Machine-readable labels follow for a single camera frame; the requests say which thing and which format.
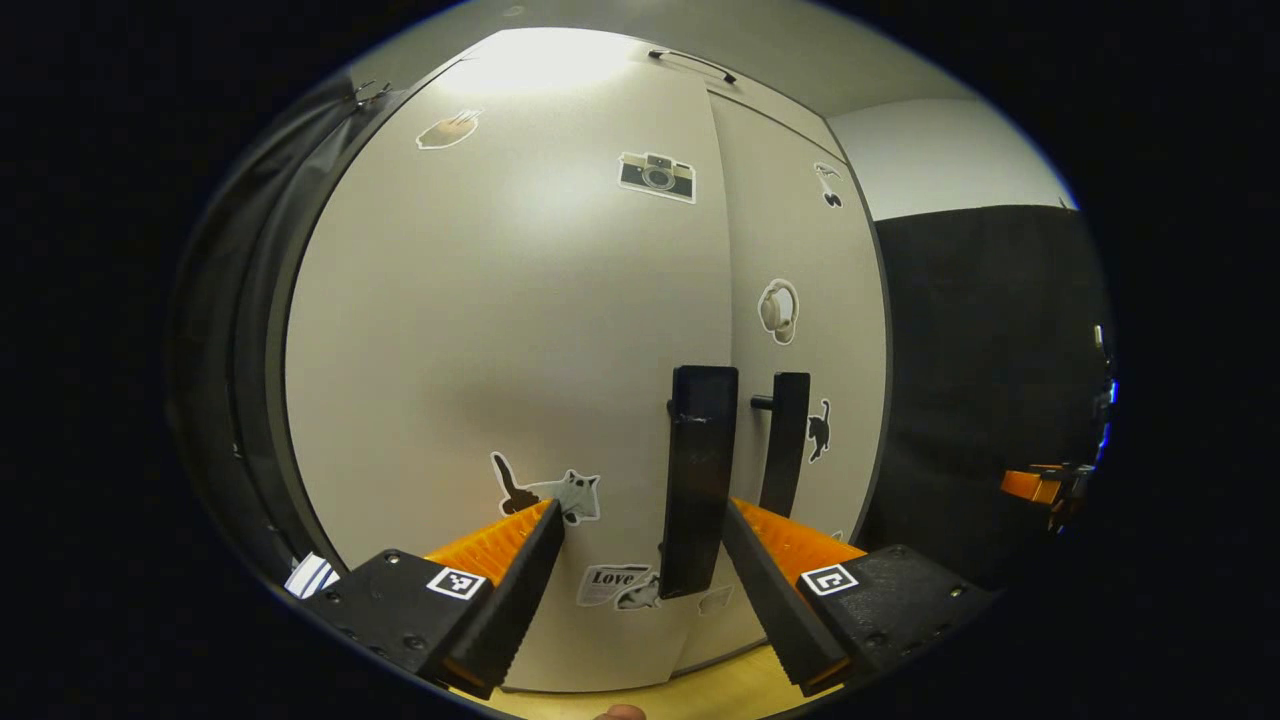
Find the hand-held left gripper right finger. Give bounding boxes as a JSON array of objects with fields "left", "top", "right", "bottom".
[{"left": 720, "top": 497, "right": 996, "bottom": 698}]

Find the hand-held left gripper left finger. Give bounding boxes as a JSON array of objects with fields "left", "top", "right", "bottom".
[{"left": 300, "top": 498, "right": 566, "bottom": 701}]

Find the white cabinet door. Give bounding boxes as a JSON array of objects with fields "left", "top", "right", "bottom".
[
  {"left": 285, "top": 28, "right": 736, "bottom": 693},
  {"left": 672, "top": 90, "right": 891, "bottom": 676}
]

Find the white cabinet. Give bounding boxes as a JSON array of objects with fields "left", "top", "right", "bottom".
[{"left": 228, "top": 25, "right": 893, "bottom": 693}]

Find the white cabinet drawer front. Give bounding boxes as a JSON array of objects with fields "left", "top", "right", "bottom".
[{"left": 560, "top": 28, "right": 851, "bottom": 151}]

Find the black backdrop cloth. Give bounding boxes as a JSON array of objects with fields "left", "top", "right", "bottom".
[{"left": 165, "top": 75, "right": 1116, "bottom": 591}]

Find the white striped paper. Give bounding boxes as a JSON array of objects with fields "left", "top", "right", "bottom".
[{"left": 285, "top": 553, "right": 341, "bottom": 599}]

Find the black door handle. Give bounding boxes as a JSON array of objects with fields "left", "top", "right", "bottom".
[
  {"left": 660, "top": 365, "right": 739, "bottom": 601},
  {"left": 750, "top": 372, "right": 812, "bottom": 519}
]

